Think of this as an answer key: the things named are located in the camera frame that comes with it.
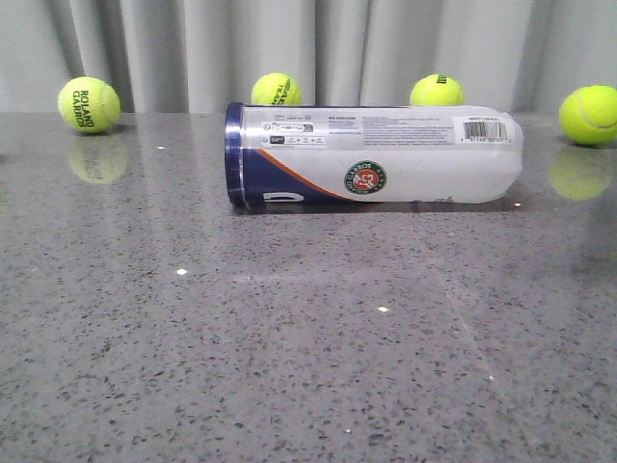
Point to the rightmost yellow tennis ball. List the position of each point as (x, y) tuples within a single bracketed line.
[(587, 116)]

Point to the Wilson tennis ball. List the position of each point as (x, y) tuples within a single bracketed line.
[(437, 90)]

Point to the Head Team tennis ball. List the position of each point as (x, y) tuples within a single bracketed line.
[(276, 89)]

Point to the white Roland Garros tennis can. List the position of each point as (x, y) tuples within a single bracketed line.
[(327, 155)]

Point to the grey pleated curtain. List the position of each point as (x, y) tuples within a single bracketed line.
[(198, 56)]

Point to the Roland Garros tennis ball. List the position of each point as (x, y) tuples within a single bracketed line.
[(89, 105)]

